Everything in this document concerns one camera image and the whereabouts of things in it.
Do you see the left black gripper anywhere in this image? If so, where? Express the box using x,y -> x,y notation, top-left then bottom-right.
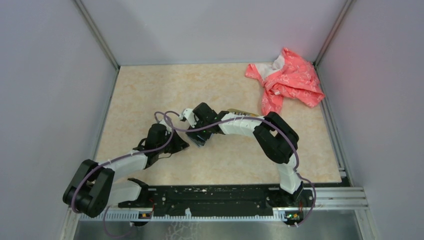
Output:
157,128 -> 190,154

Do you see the beige tray of cards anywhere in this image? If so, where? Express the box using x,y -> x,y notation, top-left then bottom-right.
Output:
227,108 -> 259,117

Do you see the beige card holder wallet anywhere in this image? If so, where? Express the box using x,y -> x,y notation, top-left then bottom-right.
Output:
190,131 -> 211,147

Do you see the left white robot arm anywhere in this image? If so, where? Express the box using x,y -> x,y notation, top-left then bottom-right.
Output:
62,123 -> 190,218

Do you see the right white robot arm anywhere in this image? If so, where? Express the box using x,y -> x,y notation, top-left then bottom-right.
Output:
181,102 -> 304,206

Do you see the pink crumpled cloth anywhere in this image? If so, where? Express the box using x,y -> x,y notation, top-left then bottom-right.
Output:
244,47 -> 325,115

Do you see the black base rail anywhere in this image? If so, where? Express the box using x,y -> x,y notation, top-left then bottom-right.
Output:
118,184 -> 314,217

